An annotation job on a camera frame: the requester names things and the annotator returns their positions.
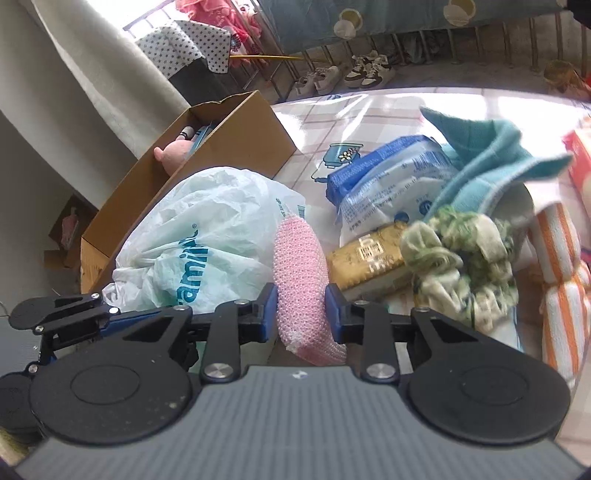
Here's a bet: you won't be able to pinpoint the grey curtain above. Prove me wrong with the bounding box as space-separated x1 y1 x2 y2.
0 0 195 158

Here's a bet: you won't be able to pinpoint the blue white wipes packet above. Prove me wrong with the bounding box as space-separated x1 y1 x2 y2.
325 136 460 247

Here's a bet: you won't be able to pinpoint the blue flat packet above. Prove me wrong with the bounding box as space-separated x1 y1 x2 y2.
189 121 219 151

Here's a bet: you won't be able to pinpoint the white plastic shopping bag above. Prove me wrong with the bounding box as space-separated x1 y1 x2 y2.
102 167 308 317

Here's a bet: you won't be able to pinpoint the teal checked cloth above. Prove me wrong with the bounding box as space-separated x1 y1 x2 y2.
419 107 573 227

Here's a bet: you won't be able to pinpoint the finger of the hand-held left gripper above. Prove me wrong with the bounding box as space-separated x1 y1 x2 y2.
9 292 122 335
38 311 162 371

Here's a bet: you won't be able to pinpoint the green white scrunchie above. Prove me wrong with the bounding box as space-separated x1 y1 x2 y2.
399 206 520 333

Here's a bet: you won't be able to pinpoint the star printed cloth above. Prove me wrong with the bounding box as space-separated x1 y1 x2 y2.
137 21 232 100

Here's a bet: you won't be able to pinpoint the pair of sneakers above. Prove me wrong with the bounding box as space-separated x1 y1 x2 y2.
360 54 397 88

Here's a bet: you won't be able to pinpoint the pink mesh sponge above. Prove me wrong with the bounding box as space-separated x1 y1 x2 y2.
272 217 348 365

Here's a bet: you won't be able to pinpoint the gold foil packet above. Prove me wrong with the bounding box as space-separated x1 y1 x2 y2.
326 222 416 303

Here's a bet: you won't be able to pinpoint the printed blue blanket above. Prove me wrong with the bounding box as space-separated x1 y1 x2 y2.
259 0 591 47

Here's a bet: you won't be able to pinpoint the orange striped towel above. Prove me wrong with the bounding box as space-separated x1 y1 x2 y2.
526 203 591 388

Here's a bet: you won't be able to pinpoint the pink plush toy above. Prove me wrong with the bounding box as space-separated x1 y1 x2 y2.
154 137 197 176

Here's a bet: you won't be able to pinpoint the brown white sneaker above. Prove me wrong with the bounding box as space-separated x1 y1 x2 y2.
344 55 379 89

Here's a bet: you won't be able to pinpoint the pink hanging clothes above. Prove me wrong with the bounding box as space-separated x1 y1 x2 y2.
175 0 264 47

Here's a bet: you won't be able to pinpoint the yellow stick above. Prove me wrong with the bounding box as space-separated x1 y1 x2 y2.
229 54 305 62

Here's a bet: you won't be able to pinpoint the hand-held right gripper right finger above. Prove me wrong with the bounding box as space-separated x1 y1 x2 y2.
325 284 506 384

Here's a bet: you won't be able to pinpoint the pink wet wipes pack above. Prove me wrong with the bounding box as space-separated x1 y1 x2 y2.
562 129 591 208

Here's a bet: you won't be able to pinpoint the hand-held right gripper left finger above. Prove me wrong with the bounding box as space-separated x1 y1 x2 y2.
121 282 279 385

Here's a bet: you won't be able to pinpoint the amber shiny object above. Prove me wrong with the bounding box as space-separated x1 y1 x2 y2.
544 60 588 97

